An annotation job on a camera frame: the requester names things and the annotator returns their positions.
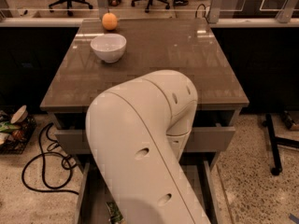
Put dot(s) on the green jalapeno chip bag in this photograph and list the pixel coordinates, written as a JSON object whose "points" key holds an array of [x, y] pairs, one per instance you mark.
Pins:
{"points": [[115, 216]]}

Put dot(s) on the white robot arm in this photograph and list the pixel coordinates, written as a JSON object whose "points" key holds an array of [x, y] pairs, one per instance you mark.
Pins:
{"points": [[137, 132]]}

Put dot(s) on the grey top drawer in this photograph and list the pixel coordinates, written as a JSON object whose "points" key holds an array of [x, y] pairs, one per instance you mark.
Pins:
{"points": [[212, 131]]}

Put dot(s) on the grey drawer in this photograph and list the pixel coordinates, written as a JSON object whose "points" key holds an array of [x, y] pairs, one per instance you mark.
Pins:
{"points": [[94, 194], [212, 131]]}

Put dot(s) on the grey cabinet counter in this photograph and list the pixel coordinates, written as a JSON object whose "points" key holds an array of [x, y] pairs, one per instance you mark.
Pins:
{"points": [[185, 45]]}

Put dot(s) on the grey middle drawer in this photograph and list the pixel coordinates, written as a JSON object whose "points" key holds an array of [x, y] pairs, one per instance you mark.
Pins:
{"points": [[94, 194]]}

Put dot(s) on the green bag in basket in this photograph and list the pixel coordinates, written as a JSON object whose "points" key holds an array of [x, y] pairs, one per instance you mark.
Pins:
{"points": [[7, 127]]}

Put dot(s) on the white ceramic bowl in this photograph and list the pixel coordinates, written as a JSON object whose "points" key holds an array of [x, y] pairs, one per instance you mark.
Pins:
{"points": [[109, 47]]}

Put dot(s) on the orange fruit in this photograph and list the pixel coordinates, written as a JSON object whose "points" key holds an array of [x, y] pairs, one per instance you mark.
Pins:
{"points": [[110, 21]]}

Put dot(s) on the white bowl in basket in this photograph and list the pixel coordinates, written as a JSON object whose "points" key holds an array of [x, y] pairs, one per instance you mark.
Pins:
{"points": [[20, 115]]}

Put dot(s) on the black rolling stand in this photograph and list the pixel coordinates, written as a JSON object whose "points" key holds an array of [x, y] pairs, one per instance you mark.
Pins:
{"points": [[275, 141]]}

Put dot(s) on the black wire basket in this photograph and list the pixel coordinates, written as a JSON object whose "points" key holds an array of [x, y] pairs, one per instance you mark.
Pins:
{"points": [[15, 142]]}

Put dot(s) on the grey metal post right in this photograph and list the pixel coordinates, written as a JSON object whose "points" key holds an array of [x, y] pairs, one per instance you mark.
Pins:
{"points": [[214, 11]]}

